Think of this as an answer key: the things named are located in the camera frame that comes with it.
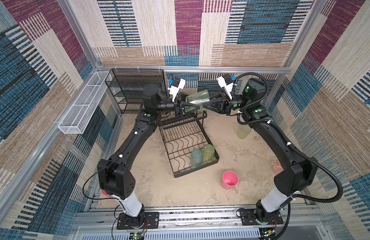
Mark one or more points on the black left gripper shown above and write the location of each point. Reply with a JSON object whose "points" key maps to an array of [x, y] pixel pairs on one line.
{"points": [[178, 110]]}

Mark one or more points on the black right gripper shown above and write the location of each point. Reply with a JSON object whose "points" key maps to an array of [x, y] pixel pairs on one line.
{"points": [[218, 103]]}

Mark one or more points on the bright green translucent cup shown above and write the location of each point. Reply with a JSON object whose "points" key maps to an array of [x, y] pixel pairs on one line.
{"points": [[208, 153]]}

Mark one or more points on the teal translucent cup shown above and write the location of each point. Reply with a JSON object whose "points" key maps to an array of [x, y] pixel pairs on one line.
{"points": [[196, 159]]}

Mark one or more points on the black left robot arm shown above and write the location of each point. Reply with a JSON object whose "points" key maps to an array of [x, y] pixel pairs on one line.
{"points": [[114, 173]]}

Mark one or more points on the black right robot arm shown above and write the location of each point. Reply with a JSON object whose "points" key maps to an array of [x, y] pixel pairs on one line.
{"points": [[297, 171]]}

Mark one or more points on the pale green translucent cup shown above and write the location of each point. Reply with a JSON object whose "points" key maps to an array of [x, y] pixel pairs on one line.
{"points": [[243, 131]]}

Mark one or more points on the black mesh shelf unit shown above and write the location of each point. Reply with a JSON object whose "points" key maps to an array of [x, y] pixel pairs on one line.
{"points": [[126, 86]]}

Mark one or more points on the opaque pink cup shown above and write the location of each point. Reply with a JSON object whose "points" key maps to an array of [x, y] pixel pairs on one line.
{"points": [[229, 180]]}

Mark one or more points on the translucent pink cup right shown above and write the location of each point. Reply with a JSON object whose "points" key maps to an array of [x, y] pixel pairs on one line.
{"points": [[277, 168]]}

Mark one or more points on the pink cup left edge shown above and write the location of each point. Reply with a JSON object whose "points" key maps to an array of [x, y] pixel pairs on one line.
{"points": [[105, 194]]}

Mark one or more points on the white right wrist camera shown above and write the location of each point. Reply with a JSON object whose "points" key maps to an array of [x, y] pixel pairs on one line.
{"points": [[227, 83]]}

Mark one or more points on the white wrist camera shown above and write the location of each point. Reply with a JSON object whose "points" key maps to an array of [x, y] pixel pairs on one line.
{"points": [[175, 85], [227, 83]]}

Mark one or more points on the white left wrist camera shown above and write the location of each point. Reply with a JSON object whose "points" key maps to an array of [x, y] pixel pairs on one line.
{"points": [[175, 85]]}

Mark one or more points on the black wire dish rack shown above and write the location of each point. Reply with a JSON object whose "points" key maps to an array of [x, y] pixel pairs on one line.
{"points": [[181, 136]]}

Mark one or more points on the white wire wall basket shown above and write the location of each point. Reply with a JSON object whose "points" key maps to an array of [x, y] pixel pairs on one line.
{"points": [[82, 110]]}

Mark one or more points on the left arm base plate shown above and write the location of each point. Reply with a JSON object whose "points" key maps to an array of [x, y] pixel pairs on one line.
{"points": [[150, 219]]}

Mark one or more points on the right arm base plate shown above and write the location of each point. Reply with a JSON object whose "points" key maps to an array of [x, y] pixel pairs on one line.
{"points": [[248, 216]]}

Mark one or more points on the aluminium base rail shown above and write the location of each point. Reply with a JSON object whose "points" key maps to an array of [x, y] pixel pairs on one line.
{"points": [[199, 223]]}

